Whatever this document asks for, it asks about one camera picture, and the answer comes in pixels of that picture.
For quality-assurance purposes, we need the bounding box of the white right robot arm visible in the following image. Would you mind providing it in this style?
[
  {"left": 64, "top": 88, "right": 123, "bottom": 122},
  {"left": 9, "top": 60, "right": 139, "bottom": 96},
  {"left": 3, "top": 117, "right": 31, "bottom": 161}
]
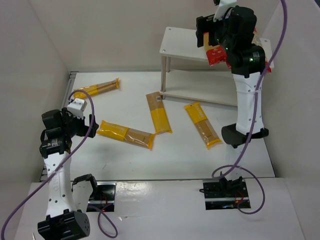
[{"left": 196, "top": 0, "right": 269, "bottom": 196}]

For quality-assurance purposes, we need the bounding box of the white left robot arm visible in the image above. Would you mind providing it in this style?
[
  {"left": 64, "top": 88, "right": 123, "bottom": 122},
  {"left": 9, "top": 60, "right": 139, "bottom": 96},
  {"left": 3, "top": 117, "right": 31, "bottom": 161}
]
[{"left": 37, "top": 107, "right": 99, "bottom": 240}]

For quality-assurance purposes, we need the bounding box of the yellow pasta bag far left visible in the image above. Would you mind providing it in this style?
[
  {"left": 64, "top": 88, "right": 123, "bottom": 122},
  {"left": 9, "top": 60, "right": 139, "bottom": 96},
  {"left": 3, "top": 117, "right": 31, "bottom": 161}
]
[{"left": 73, "top": 78, "right": 120, "bottom": 99}]

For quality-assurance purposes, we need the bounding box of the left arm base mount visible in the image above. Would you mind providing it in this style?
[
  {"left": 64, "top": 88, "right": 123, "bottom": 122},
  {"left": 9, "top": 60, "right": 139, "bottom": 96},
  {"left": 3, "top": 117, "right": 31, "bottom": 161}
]
[{"left": 88, "top": 181, "right": 116, "bottom": 213}]

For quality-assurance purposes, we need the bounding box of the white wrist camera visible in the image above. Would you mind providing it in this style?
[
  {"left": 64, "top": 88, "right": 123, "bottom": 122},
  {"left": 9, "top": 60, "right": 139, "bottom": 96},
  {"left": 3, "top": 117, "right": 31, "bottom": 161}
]
[
  {"left": 66, "top": 98, "right": 87, "bottom": 119},
  {"left": 213, "top": 0, "right": 237, "bottom": 22}
]

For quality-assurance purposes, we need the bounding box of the yellow pasta bag barcode centre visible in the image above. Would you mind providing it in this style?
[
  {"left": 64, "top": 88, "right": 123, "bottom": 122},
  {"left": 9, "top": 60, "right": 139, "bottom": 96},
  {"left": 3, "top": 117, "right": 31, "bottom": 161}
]
[{"left": 146, "top": 92, "right": 172, "bottom": 134}]

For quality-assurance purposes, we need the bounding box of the yellow pasta bag lower left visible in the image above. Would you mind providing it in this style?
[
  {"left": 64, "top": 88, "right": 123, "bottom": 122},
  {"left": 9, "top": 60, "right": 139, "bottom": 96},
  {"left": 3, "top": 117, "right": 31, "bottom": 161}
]
[{"left": 96, "top": 120, "right": 155, "bottom": 150}]

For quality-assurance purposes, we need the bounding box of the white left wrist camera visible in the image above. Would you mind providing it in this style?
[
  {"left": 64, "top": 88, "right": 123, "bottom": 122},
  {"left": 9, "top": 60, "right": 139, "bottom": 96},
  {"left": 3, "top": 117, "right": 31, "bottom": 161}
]
[{"left": 66, "top": 98, "right": 87, "bottom": 119}]

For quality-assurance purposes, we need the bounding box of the red spaghetti bag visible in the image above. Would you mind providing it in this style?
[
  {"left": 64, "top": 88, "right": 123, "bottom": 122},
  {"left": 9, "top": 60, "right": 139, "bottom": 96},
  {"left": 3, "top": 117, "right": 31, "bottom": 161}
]
[{"left": 203, "top": 32, "right": 227, "bottom": 66}]

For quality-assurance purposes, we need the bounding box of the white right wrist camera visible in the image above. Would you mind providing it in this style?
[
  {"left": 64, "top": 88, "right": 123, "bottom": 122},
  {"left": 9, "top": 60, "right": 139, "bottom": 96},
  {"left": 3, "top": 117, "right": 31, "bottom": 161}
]
[{"left": 213, "top": 0, "right": 237, "bottom": 22}]

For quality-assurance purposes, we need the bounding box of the yellow pasta bag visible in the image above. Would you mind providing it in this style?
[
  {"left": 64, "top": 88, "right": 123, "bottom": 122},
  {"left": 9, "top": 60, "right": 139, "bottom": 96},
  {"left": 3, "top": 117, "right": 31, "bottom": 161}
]
[
  {"left": 184, "top": 101, "right": 222, "bottom": 149},
  {"left": 96, "top": 120, "right": 155, "bottom": 150},
  {"left": 73, "top": 78, "right": 120, "bottom": 99}
]

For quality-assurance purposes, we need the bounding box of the red spaghetti bag label up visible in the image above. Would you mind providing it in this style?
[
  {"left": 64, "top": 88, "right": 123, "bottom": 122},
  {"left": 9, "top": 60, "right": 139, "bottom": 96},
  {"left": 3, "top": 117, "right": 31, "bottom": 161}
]
[{"left": 252, "top": 27, "right": 273, "bottom": 74}]

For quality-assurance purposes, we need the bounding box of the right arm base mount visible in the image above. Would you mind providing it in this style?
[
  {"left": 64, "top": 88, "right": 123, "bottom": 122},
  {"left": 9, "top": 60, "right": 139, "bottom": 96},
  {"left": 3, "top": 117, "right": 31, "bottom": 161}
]
[{"left": 199, "top": 181, "right": 251, "bottom": 210}]

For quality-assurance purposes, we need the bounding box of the white two-tier shelf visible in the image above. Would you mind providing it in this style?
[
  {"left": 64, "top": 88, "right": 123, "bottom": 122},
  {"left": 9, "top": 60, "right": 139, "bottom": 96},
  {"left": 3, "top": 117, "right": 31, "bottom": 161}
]
[{"left": 159, "top": 26, "right": 275, "bottom": 107}]

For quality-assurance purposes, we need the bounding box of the yellow pasta bag right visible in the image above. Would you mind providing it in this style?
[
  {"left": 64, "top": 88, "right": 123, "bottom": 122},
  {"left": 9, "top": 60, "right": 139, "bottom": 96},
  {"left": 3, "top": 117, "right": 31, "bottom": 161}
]
[{"left": 184, "top": 101, "right": 222, "bottom": 149}]

